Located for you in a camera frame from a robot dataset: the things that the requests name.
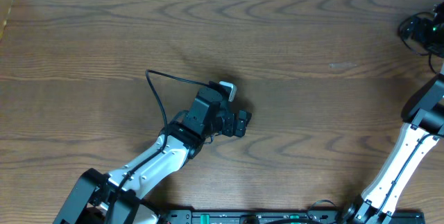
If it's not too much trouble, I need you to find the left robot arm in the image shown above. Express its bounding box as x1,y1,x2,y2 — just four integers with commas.
54,82,252,223

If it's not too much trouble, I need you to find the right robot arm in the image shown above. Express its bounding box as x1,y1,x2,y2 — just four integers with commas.
337,3,443,223

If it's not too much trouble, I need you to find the clear tape patch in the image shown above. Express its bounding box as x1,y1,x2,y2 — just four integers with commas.
329,62,357,69

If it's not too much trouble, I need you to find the left camera black cable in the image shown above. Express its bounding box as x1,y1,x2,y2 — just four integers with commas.
110,69,212,197

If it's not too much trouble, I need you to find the camera black cable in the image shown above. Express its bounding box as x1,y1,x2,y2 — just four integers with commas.
376,133,433,214
110,69,212,197

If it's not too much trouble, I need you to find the right camera black cable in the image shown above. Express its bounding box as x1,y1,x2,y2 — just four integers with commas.
376,133,433,214

